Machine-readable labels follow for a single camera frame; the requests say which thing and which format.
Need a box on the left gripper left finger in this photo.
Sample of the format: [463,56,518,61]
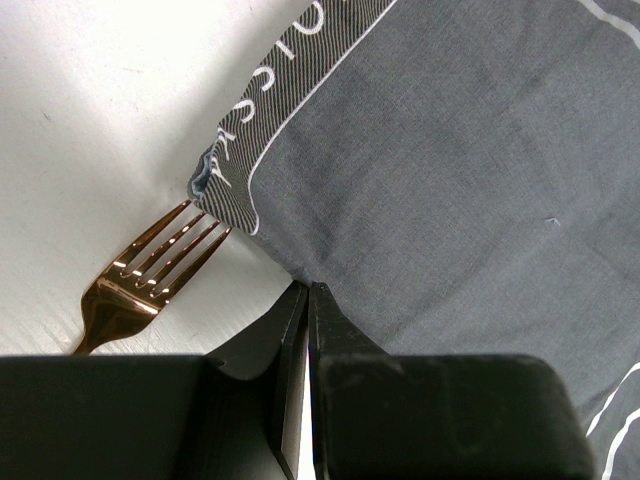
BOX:
[203,282,308,479]

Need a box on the grey striped cloth placemat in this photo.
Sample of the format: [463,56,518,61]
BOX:
[188,1,639,479]

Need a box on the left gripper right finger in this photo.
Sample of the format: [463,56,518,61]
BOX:
[308,283,395,479]

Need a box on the copper fork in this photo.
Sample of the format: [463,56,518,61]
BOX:
[72,200,233,355]

